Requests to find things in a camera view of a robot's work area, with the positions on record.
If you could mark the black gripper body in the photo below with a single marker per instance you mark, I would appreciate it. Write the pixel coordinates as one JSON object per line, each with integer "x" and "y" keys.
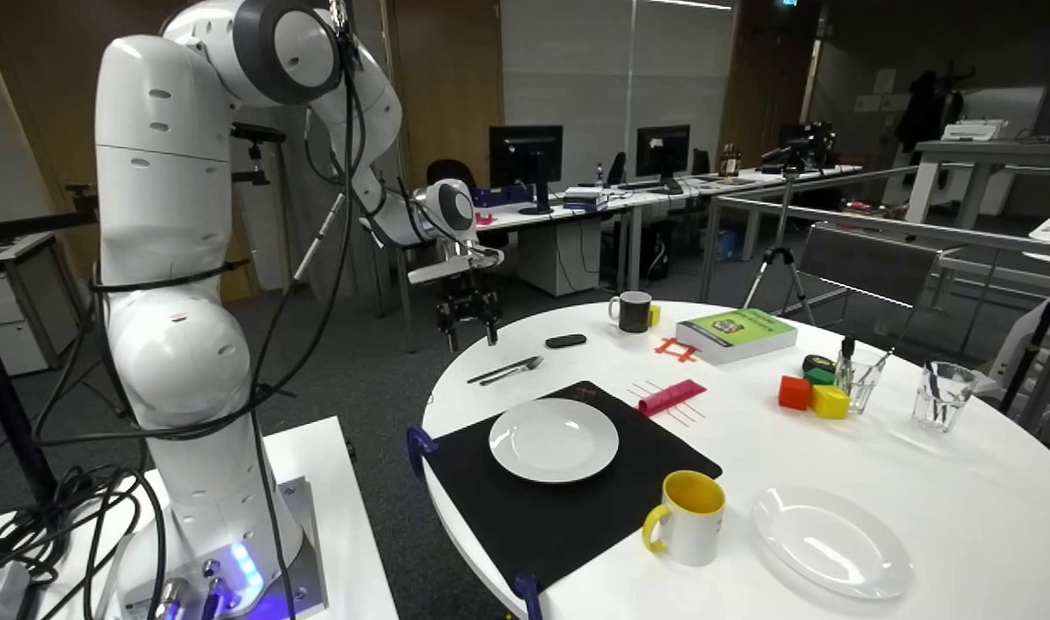
{"x": 467, "y": 299}

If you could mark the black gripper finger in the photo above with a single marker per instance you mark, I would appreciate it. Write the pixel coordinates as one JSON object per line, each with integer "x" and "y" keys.
{"x": 447, "y": 336}
{"x": 491, "y": 330}

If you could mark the white ceramic plate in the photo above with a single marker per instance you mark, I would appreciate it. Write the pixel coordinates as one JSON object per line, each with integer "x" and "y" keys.
{"x": 553, "y": 440}

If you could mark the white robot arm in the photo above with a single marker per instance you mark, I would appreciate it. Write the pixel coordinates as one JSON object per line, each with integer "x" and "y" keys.
{"x": 163, "y": 174}

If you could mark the clear glass plate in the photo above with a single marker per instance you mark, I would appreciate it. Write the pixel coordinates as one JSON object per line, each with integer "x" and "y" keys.
{"x": 826, "y": 545}

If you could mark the silver knife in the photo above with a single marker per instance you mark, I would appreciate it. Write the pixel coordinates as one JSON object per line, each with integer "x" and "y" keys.
{"x": 519, "y": 368}

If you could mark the black mug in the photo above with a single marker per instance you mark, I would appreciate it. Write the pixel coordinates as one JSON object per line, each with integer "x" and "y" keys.
{"x": 630, "y": 311}

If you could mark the computer monitor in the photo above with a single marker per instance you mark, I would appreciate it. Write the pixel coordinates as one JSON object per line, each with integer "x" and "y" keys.
{"x": 663, "y": 148}
{"x": 523, "y": 157}

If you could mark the black placemat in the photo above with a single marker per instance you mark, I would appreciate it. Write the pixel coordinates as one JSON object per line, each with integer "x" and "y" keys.
{"x": 546, "y": 531}

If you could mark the green book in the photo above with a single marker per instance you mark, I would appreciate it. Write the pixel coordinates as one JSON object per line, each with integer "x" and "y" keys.
{"x": 733, "y": 336}

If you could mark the yellow and white mug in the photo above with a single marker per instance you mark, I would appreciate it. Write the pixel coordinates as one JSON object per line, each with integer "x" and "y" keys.
{"x": 685, "y": 522}

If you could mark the orange cube block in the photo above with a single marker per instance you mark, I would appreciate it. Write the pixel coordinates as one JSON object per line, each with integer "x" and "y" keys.
{"x": 797, "y": 395}

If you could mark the green block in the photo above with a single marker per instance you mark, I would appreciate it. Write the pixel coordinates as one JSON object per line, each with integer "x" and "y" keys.
{"x": 819, "y": 368}

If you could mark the yellow block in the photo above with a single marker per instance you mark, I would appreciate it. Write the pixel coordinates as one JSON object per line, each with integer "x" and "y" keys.
{"x": 832, "y": 400}

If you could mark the clear glass with pens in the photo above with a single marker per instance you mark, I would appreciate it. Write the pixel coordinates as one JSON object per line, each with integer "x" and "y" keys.
{"x": 859, "y": 368}

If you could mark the white round table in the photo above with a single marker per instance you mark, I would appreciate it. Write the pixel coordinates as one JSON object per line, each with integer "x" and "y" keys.
{"x": 973, "y": 504}

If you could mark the clear empty glass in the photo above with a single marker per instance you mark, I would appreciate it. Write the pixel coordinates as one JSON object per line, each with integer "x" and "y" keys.
{"x": 944, "y": 390}

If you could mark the orange plastic frame piece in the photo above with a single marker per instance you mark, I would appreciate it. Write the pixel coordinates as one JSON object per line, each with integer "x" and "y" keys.
{"x": 675, "y": 349}

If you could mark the camera tripod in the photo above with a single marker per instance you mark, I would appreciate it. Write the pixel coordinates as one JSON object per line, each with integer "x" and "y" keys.
{"x": 806, "y": 145}

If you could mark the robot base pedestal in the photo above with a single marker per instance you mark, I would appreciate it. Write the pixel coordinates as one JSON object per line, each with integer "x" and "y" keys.
{"x": 333, "y": 577}

